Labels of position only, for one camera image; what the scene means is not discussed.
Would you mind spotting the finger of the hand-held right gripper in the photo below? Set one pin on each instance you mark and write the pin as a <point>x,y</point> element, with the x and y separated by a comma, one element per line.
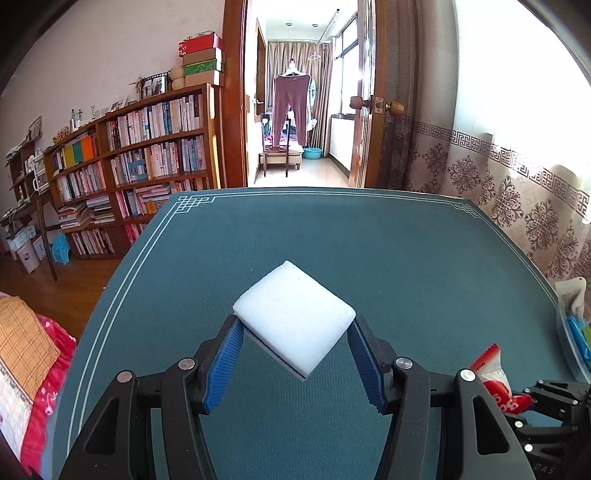
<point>558,392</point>
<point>545,424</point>

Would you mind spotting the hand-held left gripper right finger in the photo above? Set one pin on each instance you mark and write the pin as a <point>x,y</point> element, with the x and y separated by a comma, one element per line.
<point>367,369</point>

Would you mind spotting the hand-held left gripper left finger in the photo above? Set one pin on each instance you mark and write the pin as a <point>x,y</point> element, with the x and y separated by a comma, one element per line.
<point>226,364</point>

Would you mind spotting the clear plastic container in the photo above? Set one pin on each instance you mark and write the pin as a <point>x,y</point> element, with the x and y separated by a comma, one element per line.
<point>565,341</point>

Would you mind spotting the blue snack packet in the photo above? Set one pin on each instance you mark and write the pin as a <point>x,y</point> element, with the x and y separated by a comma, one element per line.
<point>577,337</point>

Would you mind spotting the red snack packet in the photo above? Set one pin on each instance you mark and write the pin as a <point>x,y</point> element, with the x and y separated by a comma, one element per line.
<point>496,374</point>

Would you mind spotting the small white box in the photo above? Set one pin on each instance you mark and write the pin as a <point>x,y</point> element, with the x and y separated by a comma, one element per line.
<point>293,318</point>

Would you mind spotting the white snack packet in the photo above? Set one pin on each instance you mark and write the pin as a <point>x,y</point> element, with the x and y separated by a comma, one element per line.
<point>572,295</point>

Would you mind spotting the green table mat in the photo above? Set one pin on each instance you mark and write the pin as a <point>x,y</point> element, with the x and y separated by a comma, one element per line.
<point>369,249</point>

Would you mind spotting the red patterned cushion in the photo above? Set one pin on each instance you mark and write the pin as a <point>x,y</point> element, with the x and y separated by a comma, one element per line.
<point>27,360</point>

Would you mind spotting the blue plastic stool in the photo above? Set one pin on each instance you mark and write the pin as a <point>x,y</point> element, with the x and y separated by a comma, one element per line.
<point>61,251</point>

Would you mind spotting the wooden stool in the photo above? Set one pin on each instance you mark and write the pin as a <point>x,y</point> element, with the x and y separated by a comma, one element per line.
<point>279,159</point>

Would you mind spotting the blue plastic basin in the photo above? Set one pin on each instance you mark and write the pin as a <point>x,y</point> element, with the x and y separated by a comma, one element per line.
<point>313,153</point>

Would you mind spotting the white storage bin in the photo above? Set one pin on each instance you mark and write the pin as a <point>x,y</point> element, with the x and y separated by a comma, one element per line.
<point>27,256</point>

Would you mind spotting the wooden bookshelf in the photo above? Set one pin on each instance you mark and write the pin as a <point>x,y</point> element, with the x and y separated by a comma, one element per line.
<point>211,138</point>

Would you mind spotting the white patterned curtain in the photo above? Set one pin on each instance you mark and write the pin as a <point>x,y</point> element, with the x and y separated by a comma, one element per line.
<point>508,161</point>

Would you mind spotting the rows of books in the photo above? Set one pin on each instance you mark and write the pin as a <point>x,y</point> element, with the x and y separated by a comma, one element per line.
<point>152,120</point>

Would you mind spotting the wooden door knob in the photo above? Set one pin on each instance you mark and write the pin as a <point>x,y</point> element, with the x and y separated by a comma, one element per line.
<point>397,108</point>
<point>360,102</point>

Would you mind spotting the hanging purple pants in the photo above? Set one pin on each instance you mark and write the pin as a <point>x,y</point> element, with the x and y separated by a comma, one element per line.
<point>281,106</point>

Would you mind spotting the small wooden shelf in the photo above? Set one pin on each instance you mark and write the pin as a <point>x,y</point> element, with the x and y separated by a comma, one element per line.
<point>27,184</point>

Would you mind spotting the balcony window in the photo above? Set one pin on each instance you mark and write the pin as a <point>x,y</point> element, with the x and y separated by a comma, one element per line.
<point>346,92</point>

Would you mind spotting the tan box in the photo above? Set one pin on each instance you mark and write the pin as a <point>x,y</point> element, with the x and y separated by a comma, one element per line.
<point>203,79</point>

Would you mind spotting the beige twine ball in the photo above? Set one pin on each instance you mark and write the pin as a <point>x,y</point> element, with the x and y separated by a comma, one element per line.
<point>176,77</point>

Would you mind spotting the green box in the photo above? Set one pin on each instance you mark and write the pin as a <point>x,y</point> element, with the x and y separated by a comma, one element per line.
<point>203,68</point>

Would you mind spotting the wooden door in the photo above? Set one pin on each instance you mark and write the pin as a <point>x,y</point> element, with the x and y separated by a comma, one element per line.
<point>369,69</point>

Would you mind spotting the brown box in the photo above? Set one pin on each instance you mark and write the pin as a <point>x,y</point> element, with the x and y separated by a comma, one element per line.
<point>203,56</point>

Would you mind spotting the beige balcony curtain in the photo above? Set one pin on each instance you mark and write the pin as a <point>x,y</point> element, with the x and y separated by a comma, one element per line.
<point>295,55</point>

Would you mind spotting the red box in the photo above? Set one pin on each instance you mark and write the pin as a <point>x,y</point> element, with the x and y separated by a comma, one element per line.
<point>201,44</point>

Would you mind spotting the wooden door frame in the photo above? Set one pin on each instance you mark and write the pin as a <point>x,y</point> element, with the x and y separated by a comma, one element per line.
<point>233,92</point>

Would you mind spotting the photo frame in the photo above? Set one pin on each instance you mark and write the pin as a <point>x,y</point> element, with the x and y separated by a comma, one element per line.
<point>154,85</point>

